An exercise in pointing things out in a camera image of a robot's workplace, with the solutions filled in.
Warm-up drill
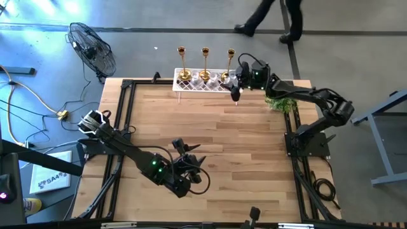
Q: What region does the white printed box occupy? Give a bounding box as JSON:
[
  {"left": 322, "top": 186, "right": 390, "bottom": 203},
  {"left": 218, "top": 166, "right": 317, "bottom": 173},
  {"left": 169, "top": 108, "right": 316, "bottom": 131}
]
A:
[{"left": 29, "top": 150, "right": 73, "bottom": 195}]

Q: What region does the black floor fan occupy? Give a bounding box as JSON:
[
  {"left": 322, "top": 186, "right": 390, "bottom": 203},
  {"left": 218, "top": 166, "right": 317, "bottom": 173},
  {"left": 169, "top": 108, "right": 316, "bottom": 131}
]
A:
[{"left": 65, "top": 22, "right": 117, "bottom": 84}]

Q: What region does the black coiled cable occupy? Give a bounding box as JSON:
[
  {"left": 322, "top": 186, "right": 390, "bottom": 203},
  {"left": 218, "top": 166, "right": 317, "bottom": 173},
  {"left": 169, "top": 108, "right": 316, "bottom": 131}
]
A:
[{"left": 310, "top": 170, "right": 341, "bottom": 211}]

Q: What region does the black looped gripper cable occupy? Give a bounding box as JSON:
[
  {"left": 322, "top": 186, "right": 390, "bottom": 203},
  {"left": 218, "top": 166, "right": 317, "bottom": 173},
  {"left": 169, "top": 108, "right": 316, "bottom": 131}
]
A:
[{"left": 187, "top": 165, "right": 212, "bottom": 195}]

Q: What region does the grey metal stand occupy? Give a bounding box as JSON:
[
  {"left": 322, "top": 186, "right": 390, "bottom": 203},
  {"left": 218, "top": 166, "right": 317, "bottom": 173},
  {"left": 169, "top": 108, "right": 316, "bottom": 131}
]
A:
[{"left": 350, "top": 88, "right": 407, "bottom": 187}]

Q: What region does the black floor cable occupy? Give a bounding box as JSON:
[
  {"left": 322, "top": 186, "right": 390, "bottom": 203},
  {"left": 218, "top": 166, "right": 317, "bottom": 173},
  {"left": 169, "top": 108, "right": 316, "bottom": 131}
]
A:
[{"left": 60, "top": 62, "right": 101, "bottom": 131}]

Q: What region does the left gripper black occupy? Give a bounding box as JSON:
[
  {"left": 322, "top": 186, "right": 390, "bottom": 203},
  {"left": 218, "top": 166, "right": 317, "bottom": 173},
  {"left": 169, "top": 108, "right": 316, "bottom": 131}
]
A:
[{"left": 172, "top": 137, "right": 208, "bottom": 185}]

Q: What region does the tall gold candlestick holder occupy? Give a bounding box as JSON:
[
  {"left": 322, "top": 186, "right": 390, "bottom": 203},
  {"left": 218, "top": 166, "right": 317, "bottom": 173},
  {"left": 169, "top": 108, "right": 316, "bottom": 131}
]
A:
[
  {"left": 198, "top": 46, "right": 213, "bottom": 83},
  {"left": 221, "top": 48, "right": 237, "bottom": 82},
  {"left": 176, "top": 45, "right": 193, "bottom": 81}
]

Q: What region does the silver metal bracket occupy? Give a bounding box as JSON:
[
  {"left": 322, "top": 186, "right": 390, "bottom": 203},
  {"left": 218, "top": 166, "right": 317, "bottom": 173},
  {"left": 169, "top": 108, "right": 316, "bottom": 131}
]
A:
[
  {"left": 278, "top": 223, "right": 315, "bottom": 229},
  {"left": 100, "top": 222, "right": 137, "bottom": 229}
]

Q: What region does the green potted plant white pot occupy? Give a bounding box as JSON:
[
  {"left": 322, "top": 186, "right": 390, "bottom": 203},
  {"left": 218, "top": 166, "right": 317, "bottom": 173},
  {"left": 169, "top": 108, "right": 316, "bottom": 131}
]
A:
[{"left": 265, "top": 95, "right": 298, "bottom": 115}]

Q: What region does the black device with pink light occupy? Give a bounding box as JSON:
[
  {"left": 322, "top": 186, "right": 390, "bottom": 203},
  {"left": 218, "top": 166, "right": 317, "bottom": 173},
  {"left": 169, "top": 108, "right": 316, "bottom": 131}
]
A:
[{"left": 0, "top": 173, "right": 17, "bottom": 204}]

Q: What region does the yellow object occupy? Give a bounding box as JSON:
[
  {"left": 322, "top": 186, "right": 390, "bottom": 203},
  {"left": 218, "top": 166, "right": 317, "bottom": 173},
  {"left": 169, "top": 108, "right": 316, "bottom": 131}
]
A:
[{"left": 23, "top": 197, "right": 43, "bottom": 216}]

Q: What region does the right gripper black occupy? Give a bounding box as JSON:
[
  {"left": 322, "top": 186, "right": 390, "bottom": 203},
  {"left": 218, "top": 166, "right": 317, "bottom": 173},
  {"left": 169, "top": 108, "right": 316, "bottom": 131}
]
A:
[{"left": 229, "top": 60, "right": 271, "bottom": 103}]

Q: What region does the black side stand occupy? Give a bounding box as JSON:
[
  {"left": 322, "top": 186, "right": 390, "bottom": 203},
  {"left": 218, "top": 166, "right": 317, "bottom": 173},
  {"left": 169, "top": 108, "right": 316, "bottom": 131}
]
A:
[{"left": 0, "top": 139, "right": 84, "bottom": 177}]

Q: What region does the black floor bar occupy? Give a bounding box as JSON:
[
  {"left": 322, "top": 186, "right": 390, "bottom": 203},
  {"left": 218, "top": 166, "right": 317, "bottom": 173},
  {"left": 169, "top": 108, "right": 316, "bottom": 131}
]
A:
[{"left": 0, "top": 66, "right": 36, "bottom": 76}]

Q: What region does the black aluminium table frame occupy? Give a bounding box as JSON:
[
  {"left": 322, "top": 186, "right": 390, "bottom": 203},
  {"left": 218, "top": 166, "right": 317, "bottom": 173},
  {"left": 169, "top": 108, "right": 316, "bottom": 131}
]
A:
[{"left": 76, "top": 79, "right": 343, "bottom": 223}]

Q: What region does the white lattice shelf rack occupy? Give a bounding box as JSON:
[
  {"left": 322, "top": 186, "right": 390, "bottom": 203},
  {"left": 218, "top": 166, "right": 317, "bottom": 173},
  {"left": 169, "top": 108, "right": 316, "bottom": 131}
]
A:
[{"left": 172, "top": 67, "right": 244, "bottom": 105}]

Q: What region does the yellow extension cord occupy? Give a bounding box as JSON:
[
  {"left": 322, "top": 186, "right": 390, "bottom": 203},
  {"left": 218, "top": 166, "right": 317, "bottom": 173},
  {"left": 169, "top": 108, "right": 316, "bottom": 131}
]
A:
[{"left": 0, "top": 65, "right": 70, "bottom": 147}]

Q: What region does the person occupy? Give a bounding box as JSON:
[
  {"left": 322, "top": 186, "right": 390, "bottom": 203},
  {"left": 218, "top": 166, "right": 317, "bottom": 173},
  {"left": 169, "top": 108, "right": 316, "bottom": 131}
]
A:
[{"left": 234, "top": 0, "right": 303, "bottom": 45}]

